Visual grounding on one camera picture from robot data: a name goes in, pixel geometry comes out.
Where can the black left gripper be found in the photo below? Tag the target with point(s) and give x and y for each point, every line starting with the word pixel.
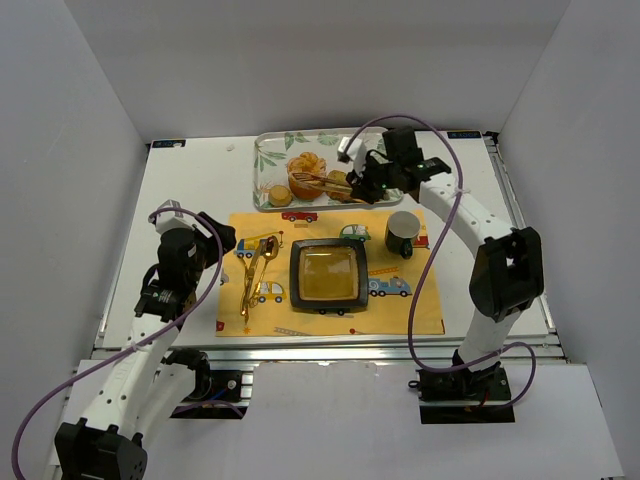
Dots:
pixel 214 235

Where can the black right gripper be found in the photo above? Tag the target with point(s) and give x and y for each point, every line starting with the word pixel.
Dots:
pixel 368 182

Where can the large orange sugared bun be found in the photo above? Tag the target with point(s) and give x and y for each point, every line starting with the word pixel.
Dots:
pixel 305 162

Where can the metal serving tongs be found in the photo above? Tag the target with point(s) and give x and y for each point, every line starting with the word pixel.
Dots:
pixel 308 180

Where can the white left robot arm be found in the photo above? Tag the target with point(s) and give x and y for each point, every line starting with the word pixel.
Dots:
pixel 148 378

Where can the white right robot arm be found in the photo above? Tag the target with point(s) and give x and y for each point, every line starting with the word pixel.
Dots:
pixel 507 274

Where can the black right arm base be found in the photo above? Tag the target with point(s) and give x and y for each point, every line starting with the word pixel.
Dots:
pixel 464 397

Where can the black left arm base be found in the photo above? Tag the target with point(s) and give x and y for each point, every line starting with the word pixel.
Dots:
pixel 217 394

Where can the herb bread slice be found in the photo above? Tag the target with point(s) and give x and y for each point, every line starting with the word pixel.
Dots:
pixel 339 189

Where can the gold spoon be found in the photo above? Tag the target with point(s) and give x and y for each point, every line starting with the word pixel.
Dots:
pixel 269 249

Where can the gold fork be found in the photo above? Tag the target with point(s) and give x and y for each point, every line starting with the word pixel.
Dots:
pixel 250 270

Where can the dark green mug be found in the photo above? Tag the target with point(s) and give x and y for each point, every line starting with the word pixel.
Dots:
pixel 402 229

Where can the small round yellow cake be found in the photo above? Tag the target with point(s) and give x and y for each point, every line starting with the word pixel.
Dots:
pixel 280 196

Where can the yellow vehicle-print placemat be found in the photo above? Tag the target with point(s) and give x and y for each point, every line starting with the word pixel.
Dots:
pixel 393 281

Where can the blue right table label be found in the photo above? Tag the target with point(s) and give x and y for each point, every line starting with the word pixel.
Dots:
pixel 464 134

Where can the blue table label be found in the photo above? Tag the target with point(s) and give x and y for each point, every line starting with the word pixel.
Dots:
pixel 464 134
pixel 168 143

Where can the white leaf-print tray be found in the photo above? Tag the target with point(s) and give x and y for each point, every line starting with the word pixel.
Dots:
pixel 272 151

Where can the black square plate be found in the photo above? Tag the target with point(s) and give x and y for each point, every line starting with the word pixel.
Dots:
pixel 328 275

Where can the blue left table label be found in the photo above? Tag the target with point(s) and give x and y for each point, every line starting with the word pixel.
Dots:
pixel 168 143

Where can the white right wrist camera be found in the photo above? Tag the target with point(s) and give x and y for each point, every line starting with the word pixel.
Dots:
pixel 351 150

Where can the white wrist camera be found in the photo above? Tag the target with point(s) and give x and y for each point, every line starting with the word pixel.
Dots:
pixel 168 216
pixel 351 150

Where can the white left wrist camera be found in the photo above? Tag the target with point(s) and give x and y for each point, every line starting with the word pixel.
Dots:
pixel 168 216

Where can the aluminium table frame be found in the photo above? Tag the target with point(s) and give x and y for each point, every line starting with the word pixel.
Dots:
pixel 215 175

